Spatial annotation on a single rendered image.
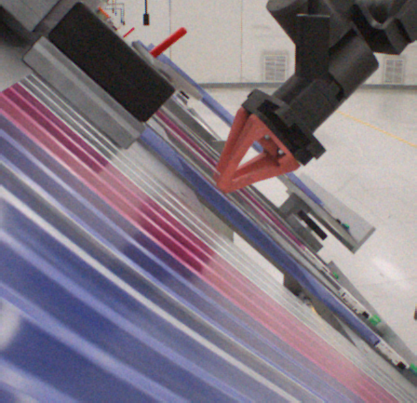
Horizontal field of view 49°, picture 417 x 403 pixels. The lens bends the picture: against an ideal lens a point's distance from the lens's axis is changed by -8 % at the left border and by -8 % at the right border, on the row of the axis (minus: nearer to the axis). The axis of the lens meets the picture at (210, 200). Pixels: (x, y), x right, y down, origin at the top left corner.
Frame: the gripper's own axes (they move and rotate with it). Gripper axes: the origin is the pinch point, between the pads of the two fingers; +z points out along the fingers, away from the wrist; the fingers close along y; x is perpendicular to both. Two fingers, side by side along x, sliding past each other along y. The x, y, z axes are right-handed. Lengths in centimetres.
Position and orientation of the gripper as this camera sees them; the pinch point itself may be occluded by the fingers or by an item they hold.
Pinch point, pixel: (224, 180)
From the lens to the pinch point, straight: 49.3
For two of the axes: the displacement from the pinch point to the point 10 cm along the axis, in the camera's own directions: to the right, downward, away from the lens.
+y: 1.9, 3.5, -9.2
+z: -7.1, 6.9, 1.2
